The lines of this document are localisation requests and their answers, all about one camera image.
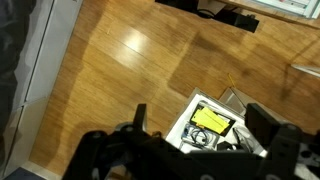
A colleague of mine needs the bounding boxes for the yellow and black packet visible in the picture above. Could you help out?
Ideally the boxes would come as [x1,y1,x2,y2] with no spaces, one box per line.
[189,103,237,138]

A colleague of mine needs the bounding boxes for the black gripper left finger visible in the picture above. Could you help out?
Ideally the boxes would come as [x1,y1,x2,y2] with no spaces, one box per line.
[132,103,148,132]

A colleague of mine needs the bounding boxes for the yellow pencil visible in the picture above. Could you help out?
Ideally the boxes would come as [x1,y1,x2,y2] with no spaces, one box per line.
[227,72,237,89]

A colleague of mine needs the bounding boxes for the white open drawer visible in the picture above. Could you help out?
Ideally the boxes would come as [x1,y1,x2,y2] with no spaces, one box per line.
[164,87,269,158]

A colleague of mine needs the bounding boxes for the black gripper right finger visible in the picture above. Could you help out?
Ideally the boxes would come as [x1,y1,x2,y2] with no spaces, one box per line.
[245,102,284,152]

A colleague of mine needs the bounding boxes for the small black adapter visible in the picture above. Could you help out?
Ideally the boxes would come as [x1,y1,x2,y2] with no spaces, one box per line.
[217,141,235,152]

